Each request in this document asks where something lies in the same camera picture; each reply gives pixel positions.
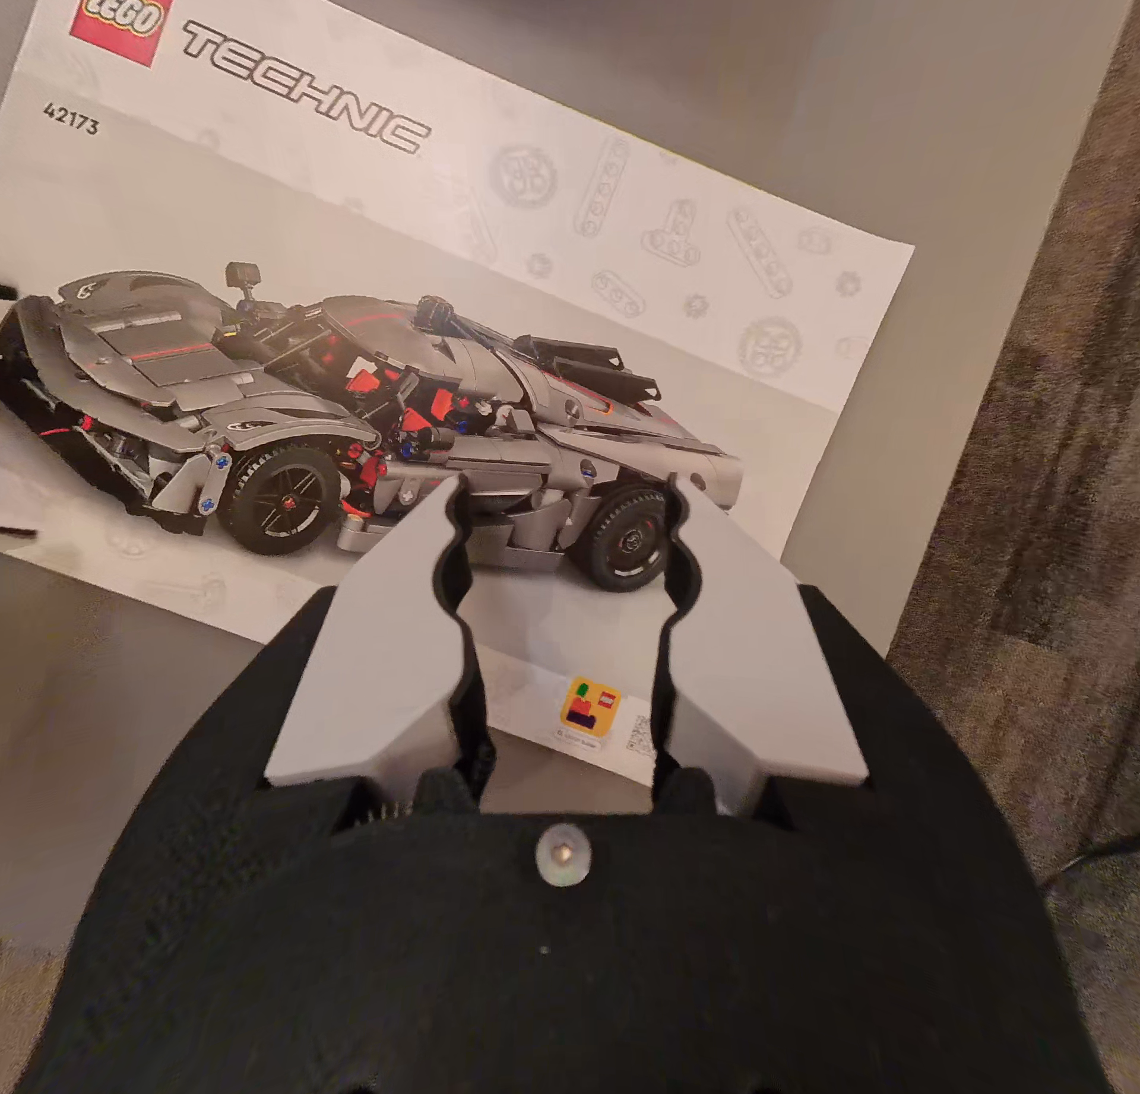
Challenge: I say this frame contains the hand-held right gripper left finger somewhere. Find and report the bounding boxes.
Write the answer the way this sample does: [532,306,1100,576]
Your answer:
[263,474,499,803]

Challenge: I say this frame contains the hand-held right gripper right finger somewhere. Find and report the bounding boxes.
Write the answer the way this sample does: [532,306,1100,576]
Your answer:
[649,474,870,815]

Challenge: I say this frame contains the lego instruction booklet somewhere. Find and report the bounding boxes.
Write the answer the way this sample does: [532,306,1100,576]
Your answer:
[0,0,917,789]

